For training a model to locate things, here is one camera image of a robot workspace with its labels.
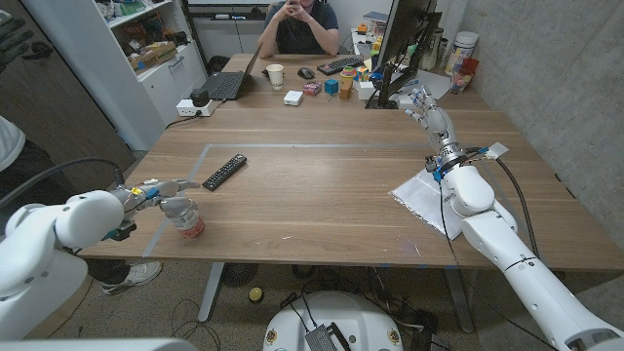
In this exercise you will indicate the grey metal table leg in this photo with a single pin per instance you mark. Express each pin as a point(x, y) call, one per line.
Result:
point(459, 300)
point(211, 292)

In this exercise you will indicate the pink red puzzle cube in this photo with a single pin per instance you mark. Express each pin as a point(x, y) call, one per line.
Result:
point(312, 88)

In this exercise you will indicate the grey finned module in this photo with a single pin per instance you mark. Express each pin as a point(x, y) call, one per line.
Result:
point(322, 339)

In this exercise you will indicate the standing person with white shoe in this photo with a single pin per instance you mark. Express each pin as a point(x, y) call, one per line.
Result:
point(136, 275)

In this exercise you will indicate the white cylindrical canister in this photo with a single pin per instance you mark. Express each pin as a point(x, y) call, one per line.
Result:
point(463, 46)

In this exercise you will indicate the white power strip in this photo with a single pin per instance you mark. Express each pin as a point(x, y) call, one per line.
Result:
point(187, 109)

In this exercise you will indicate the black power adapter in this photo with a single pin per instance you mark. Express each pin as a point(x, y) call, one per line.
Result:
point(200, 97)

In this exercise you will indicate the white loose paper sheet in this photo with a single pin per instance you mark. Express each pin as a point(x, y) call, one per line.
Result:
point(434, 80)

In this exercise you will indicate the white square container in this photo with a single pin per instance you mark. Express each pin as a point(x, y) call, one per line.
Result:
point(365, 91)

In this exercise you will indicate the black computer monitor with stand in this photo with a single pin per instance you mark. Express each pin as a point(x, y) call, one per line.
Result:
point(404, 24)

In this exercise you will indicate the brown cardboard box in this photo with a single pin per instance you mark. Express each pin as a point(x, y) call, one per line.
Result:
point(346, 90)

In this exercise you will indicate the blue cube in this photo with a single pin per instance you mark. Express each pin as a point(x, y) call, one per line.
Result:
point(332, 87)

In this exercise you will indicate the yellow ball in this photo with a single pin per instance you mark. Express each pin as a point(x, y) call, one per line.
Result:
point(256, 294)

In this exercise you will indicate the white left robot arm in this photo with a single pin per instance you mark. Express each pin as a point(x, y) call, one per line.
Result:
point(49, 244)

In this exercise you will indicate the white shelf cabinet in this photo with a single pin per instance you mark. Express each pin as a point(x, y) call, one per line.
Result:
point(97, 83)

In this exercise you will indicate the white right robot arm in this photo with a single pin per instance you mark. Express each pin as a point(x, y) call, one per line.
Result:
point(487, 229)

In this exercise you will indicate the dark motion capture glove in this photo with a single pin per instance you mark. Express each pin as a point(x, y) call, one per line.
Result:
point(14, 41)

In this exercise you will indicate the black TV remote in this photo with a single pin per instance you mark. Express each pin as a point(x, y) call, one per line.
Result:
point(224, 172)

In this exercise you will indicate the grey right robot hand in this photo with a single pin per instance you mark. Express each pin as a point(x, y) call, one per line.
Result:
point(439, 122)

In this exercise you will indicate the white paper cup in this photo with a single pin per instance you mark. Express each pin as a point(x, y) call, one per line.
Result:
point(275, 75)

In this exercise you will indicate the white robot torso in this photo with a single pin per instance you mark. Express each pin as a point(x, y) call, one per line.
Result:
point(97, 345)

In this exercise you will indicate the colourful block stack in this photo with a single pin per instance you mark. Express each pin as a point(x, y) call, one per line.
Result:
point(362, 73)

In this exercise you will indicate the black computer mouse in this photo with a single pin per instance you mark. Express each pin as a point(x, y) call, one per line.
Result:
point(306, 73)

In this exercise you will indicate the black round floor fan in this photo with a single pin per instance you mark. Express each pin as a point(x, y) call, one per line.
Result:
point(240, 274)

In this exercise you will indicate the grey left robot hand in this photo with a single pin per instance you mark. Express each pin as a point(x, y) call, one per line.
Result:
point(166, 187)

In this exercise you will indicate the black keyboard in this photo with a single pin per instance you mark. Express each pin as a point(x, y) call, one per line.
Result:
point(340, 65)

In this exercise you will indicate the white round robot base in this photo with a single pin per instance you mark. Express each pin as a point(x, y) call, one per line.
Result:
point(336, 312)

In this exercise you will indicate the seated person in dark shirt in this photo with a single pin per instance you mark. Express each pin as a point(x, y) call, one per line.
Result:
point(302, 36)

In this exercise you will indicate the black bag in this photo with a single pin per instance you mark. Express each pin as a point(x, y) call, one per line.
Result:
point(218, 65)

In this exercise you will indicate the dark wooden door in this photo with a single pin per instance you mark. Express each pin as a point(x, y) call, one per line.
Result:
point(58, 112)

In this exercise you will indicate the small white flat box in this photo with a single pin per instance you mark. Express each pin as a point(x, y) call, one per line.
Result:
point(293, 98)

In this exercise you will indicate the black laptop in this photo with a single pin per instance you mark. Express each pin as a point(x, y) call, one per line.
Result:
point(224, 85)

